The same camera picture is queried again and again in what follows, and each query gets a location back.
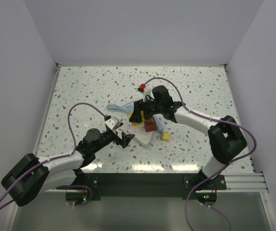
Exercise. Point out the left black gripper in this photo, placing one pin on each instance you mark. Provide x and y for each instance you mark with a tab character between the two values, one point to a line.
125	138

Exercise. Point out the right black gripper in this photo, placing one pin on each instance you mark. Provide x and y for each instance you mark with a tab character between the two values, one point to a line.
139	106

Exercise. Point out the yellow cube socket adapter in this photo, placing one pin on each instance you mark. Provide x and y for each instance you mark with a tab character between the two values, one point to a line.
136	118

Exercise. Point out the red square plug adapter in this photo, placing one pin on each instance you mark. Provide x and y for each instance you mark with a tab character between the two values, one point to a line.
150	125

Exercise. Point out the white triangular power strip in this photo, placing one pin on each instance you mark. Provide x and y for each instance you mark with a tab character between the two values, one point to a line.
141	136

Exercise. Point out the light blue power strip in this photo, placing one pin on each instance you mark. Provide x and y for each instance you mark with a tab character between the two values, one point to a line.
159	124

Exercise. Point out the small yellow plug adapter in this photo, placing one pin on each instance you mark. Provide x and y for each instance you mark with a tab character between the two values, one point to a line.
165	136

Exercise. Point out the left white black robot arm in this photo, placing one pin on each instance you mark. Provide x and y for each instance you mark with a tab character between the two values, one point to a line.
26	179

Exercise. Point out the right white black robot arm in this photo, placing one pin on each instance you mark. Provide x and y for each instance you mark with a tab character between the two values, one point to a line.
225	137

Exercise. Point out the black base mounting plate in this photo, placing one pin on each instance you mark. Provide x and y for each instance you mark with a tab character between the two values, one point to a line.
130	185

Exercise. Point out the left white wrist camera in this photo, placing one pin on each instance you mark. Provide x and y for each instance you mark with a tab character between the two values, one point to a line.
109	120

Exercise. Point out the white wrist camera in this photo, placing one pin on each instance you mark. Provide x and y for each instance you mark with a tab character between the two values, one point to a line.
109	120
146	91

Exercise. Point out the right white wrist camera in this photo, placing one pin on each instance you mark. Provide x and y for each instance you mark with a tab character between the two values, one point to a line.
146	91

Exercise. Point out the aluminium table frame rail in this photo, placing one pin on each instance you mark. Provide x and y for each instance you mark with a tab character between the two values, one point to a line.
245	182

